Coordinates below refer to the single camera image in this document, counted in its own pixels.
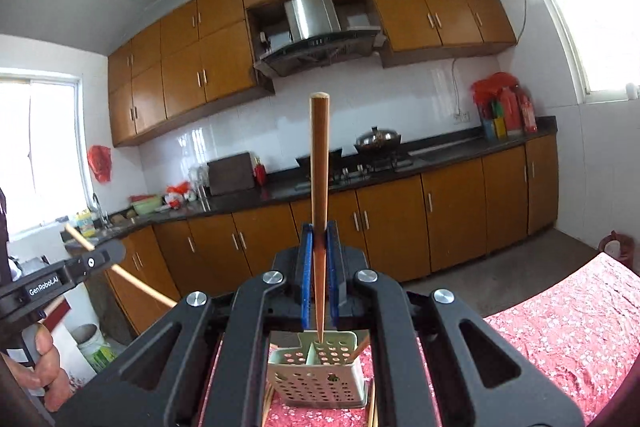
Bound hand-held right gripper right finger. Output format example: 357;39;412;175
325;221;586;427

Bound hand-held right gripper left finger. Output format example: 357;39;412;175
55;222;321;427

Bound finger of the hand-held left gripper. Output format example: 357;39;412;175
0;241;127;324

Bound perforated grey chopstick holder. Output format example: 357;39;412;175
266;329;371;410

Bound person's left hand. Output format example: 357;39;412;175
0;322;57;414

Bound steel sink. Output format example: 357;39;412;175
65;224;131;243

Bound yellow detergent bottle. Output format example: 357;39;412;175
75;209;96;238

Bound steel faucet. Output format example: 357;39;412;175
91;193;111;228

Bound white plastic bucket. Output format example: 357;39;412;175
75;323;108;370

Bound black kitchen countertop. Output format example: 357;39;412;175
107;116;558;228

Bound green packet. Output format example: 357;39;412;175
87;344;118;373

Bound hanging red plastic bag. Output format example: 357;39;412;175
87;145;112;184

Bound black gas stove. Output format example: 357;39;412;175
295;159;416;190

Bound red and white plastic bag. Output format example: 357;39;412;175
165;182;193;210

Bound black wok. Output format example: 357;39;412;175
295;148;346;168

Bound window beside sink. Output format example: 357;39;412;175
0;69;96;240

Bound dark wooden cutting board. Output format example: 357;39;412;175
206;152;256;196

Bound wooden base cabinets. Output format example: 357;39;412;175
105;134;559;333

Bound clear plastic bag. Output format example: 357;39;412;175
189;164;211;200

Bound steel wok with lid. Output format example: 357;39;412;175
354;126;403;155

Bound red floral tablecloth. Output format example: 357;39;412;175
195;252;640;427

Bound green and yellow boxes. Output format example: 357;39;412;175
482;102;508;140

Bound large red bottle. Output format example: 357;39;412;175
500;88;523;135

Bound red plastic bag on bottles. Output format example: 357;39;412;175
472;72;523;108

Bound slim red bottle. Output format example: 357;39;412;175
520;89;538;134

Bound steel range hood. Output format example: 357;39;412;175
252;0;388;78

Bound large bright window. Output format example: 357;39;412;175
510;0;640;105

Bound wooden wall cabinets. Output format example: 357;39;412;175
107;0;517;148

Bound white socket cable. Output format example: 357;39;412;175
450;57;463;115

